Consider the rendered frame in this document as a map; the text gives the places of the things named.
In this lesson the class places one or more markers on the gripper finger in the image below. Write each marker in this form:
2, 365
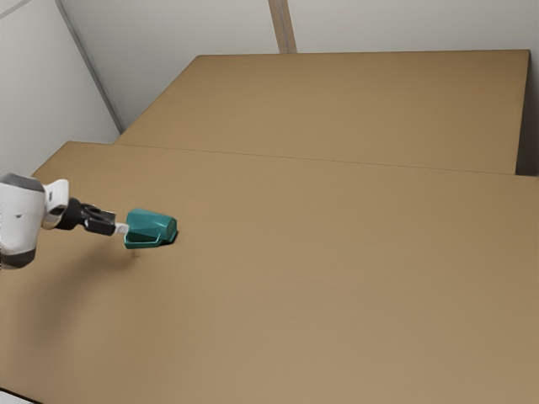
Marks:
105, 228
102, 213

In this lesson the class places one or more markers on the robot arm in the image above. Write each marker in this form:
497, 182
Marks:
21, 219

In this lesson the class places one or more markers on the teal faceted mug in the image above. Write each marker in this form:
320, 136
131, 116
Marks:
152, 229

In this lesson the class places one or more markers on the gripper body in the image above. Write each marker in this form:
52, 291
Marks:
72, 216

